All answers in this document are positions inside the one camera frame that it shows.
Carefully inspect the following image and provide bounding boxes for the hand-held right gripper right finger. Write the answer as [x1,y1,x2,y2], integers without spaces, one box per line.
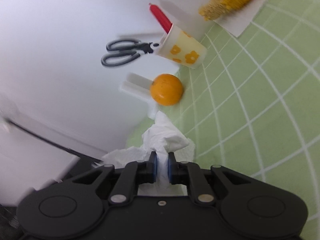
[167,152,251,205]

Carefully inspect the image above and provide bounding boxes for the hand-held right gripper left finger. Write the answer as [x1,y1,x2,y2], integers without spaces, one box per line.
[71,152,158,205]

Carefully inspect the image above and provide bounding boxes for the white tissue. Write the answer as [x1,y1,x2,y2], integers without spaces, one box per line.
[101,111,197,197]

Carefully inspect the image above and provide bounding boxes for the orange fruit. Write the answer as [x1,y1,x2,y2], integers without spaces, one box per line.
[150,73,184,106]

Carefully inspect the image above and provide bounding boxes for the white plastic stand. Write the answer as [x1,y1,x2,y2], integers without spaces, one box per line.
[119,72,160,118]

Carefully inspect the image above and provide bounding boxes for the green checked tablecloth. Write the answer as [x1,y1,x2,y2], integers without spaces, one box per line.
[125,0,320,188]

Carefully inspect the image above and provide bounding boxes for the cream cup with orange flowers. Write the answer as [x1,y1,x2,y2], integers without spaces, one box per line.
[153,22,207,70]

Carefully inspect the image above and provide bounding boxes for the black scissors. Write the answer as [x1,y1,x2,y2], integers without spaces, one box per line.
[101,39,160,67]

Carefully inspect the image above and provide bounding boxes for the red pen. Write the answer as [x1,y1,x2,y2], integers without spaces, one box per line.
[149,3,173,34]

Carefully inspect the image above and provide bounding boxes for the white paper napkin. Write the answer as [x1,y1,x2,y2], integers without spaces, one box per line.
[212,0,278,37]

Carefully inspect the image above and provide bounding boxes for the black cable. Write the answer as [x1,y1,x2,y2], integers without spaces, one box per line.
[4,119,103,170]

